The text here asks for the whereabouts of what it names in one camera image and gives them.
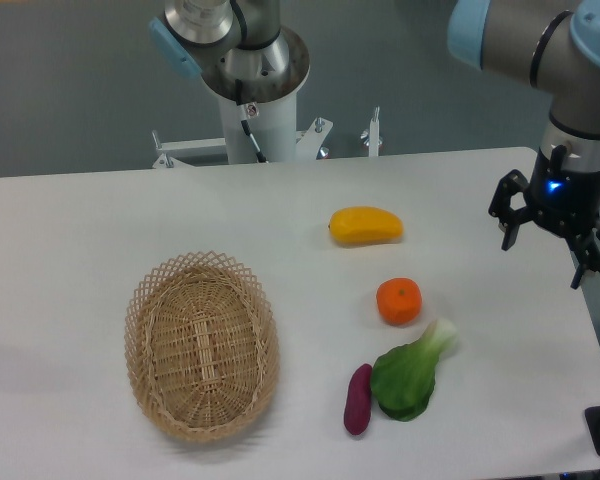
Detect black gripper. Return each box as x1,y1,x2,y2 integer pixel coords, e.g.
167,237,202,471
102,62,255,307
488,151,600,289

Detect green bok choy vegetable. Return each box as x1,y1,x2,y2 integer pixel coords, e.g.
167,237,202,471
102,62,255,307
370,318,457,422

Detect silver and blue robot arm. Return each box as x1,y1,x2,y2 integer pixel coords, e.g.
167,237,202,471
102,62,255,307
149,1,600,286

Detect orange tangerine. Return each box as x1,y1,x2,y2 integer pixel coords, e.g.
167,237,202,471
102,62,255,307
376,278,422,326

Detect yellow mango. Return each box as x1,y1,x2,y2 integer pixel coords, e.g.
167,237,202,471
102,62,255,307
328,206,404,245

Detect purple sweet potato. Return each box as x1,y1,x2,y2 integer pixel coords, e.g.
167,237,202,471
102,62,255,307
343,363,372,436

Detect woven wicker basket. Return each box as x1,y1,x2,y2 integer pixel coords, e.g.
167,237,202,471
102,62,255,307
124,251,280,443

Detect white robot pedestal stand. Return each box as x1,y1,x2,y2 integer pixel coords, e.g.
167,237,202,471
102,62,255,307
151,92,385,169

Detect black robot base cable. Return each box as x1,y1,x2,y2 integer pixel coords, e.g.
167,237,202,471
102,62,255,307
233,78,269,164

